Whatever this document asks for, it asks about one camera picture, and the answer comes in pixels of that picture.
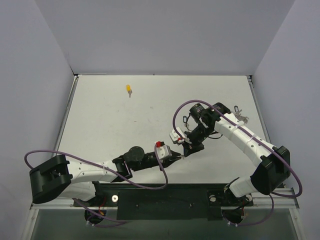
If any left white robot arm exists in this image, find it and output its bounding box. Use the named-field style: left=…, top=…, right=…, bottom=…
left=29, top=142, right=182, bottom=206

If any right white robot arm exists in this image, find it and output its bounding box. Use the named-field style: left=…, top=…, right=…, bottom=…
left=182, top=102, right=291, bottom=205

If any yellow tag key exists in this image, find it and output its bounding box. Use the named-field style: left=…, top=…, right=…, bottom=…
left=126, top=84, right=132, bottom=97

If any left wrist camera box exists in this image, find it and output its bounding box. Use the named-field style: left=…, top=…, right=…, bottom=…
left=154, top=141, right=172, bottom=161

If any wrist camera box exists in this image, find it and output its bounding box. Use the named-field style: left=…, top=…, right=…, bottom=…
left=169, top=127, right=189, bottom=145
left=154, top=141, right=172, bottom=161

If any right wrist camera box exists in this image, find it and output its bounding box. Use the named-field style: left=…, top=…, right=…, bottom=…
left=169, top=127, right=189, bottom=145

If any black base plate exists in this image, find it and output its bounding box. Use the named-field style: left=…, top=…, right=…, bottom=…
left=83, top=182, right=253, bottom=221

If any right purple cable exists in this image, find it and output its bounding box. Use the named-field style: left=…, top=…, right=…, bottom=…
left=172, top=99, right=303, bottom=227

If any aluminium frame rail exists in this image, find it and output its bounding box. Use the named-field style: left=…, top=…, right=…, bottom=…
left=30, top=192, right=300, bottom=210

